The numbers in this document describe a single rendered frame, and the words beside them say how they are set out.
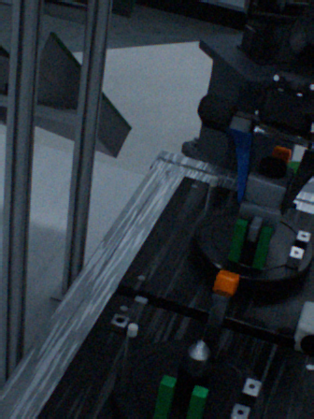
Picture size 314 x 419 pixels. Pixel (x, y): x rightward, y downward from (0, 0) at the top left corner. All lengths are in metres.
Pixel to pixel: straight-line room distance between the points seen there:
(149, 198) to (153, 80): 0.53
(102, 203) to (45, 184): 0.09
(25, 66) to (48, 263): 0.45
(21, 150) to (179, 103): 0.79
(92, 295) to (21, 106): 0.28
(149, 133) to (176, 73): 0.24
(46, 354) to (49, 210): 0.39
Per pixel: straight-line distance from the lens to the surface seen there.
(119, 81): 1.57
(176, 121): 1.46
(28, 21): 0.70
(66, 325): 0.89
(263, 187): 0.92
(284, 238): 1.00
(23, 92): 0.72
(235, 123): 0.92
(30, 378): 0.83
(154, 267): 0.95
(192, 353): 0.75
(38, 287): 1.08
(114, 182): 1.28
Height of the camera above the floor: 1.57
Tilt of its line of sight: 35 degrees down
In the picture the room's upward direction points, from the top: 9 degrees clockwise
